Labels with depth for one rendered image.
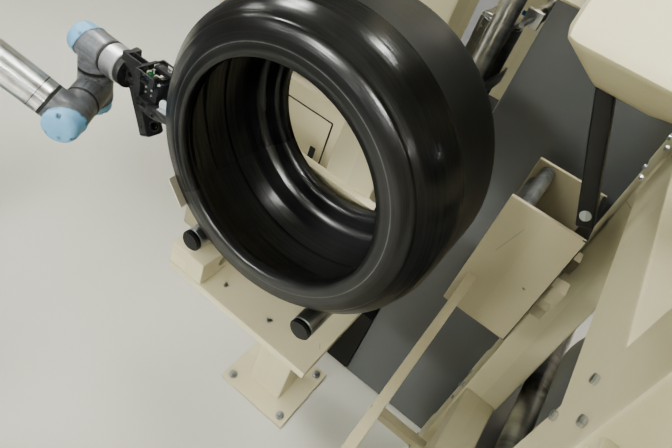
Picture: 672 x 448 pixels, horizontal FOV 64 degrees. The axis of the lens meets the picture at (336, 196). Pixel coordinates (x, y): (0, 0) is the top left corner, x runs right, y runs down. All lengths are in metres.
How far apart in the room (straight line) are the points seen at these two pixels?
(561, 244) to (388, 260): 0.37
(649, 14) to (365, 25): 0.55
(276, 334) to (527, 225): 0.52
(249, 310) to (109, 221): 1.33
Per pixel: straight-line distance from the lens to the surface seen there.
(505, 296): 1.13
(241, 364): 2.00
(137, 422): 1.89
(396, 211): 0.74
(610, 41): 0.22
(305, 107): 1.70
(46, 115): 1.21
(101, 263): 2.23
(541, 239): 1.04
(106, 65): 1.22
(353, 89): 0.71
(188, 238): 1.10
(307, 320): 1.00
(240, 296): 1.15
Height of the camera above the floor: 1.71
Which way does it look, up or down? 38 degrees down
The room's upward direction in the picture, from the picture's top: 22 degrees clockwise
